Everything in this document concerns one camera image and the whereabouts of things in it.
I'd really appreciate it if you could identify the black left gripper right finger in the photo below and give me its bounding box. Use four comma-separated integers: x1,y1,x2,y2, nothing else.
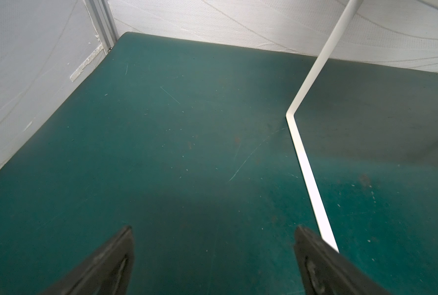
293,226,389,295

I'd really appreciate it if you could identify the yellow wooden two-tier shelf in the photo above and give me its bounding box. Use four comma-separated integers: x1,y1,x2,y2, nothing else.
285,0,364,253

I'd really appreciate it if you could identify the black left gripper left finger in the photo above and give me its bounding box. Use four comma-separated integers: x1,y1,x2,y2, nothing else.
41,226,135,295

